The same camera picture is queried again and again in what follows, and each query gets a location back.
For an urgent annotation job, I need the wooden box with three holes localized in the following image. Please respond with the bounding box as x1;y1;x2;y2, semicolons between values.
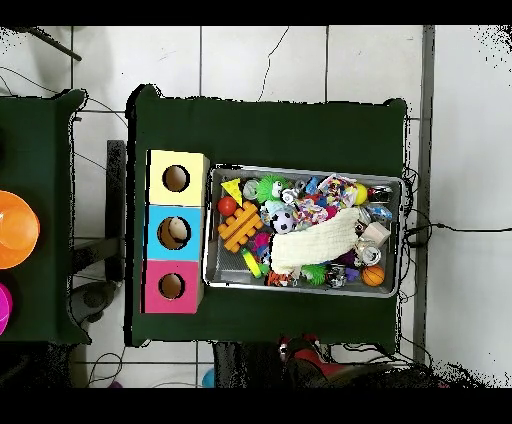
142;149;211;315

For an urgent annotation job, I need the orange plastic building block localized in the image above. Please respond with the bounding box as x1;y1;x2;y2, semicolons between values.
217;200;264;254

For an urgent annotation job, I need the green fuzzy toy with eyes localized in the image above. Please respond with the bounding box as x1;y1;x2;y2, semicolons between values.
255;174;293;203

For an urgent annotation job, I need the black and white soccer ball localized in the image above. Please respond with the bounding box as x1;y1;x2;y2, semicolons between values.
271;210;296;235

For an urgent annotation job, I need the red ball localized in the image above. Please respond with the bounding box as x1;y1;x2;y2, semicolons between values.
217;196;239;217

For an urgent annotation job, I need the yellow cheese wedge toy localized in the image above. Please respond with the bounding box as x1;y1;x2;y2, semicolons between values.
221;177;244;206

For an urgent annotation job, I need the cream waffle cloth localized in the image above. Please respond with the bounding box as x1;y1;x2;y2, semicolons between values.
270;207;363;275

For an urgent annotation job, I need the crushed silver can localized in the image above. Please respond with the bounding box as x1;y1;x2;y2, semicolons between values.
357;239;384;268

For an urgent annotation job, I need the plain wooden block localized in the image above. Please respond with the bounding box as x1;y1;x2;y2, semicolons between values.
361;221;392;248

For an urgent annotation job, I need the small orange basketball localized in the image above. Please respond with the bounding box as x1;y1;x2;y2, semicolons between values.
361;264;386;288

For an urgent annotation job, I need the side table with green cloth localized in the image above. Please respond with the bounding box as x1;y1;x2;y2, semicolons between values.
0;89;89;347

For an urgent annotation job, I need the orange bowl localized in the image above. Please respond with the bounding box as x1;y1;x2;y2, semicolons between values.
0;190;41;270

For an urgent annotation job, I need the black rod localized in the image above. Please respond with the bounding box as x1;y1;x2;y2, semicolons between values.
22;27;83;63

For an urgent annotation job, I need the pink bowl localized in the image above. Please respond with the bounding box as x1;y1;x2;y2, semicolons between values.
0;282;14;336

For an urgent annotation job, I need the wire mesh bin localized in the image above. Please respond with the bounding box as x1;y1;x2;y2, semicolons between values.
203;165;404;299

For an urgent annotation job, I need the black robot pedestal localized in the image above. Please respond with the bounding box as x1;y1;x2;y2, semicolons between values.
211;342;281;389

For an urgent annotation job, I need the black power cable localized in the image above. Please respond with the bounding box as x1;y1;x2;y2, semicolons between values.
403;222;512;243

